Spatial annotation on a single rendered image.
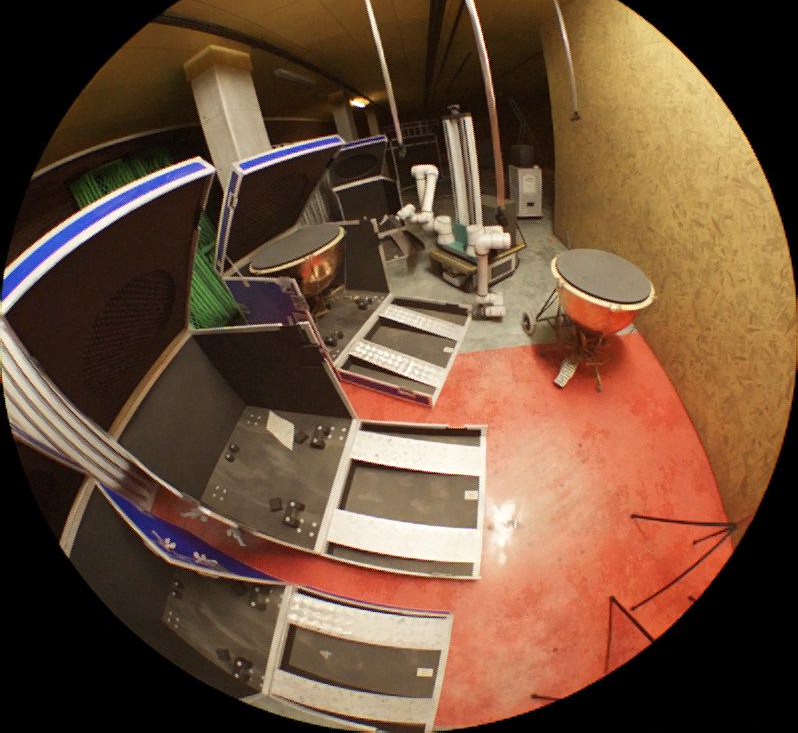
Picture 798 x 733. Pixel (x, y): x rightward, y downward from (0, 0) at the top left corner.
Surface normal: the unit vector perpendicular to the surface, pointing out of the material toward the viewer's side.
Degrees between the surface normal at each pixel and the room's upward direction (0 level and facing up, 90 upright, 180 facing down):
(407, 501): 1
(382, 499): 1
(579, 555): 0
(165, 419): 90
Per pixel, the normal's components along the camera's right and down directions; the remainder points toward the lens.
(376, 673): -0.16, -0.75
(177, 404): 0.97, -0.03
